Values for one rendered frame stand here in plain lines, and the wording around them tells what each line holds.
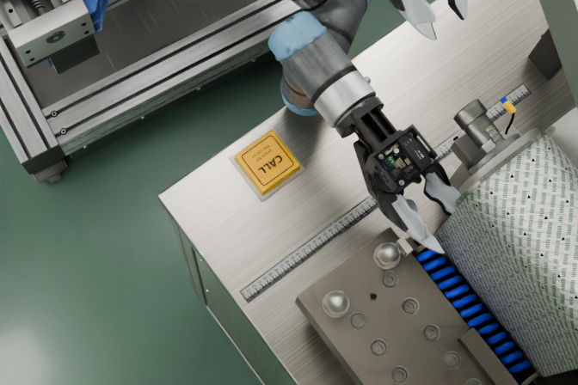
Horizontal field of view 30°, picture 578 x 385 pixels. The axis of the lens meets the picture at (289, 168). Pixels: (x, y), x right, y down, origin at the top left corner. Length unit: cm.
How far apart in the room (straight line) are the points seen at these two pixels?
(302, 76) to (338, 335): 34
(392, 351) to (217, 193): 36
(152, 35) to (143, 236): 46
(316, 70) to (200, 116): 120
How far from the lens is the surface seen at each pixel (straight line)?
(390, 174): 137
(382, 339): 145
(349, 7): 155
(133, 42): 243
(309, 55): 141
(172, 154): 256
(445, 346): 146
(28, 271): 254
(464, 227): 134
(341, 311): 142
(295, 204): 160
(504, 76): 171
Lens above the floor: 246
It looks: 75 degrees down
